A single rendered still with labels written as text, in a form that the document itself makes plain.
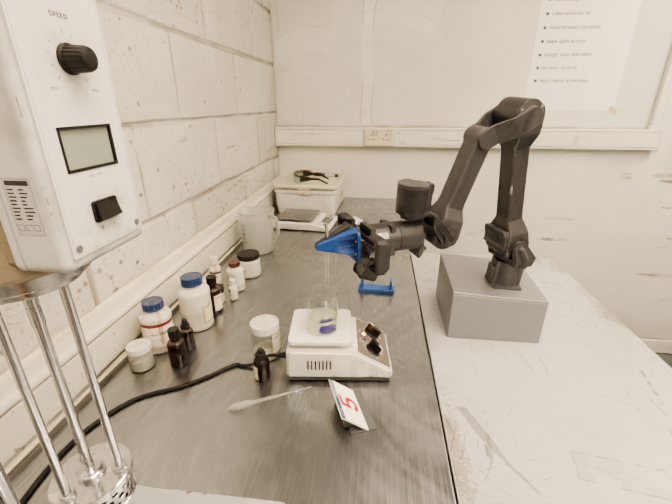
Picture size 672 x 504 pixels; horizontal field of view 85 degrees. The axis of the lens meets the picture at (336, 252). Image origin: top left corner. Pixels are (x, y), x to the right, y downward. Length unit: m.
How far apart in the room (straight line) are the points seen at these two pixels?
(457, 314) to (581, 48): 1.64
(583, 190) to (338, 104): 1.36
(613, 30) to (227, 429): 2.20
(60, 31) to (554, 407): 0.80
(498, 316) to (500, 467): 0.34
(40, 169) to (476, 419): 0.67
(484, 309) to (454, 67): 1.44
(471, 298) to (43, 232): 0.75
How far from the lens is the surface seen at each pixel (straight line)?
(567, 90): 2.23
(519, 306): 0.89
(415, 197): 0.67
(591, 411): 0.82
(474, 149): 0.72
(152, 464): 0.68
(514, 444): 0.71
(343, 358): 0.71
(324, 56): 2.08
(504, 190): 0.82
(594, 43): 2.27
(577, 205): 2.36
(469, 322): 0.88
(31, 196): 0.26
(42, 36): 0.27
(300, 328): 0.74
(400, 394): 0.73
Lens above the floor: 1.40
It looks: 22 degrees down
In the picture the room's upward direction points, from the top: straight up
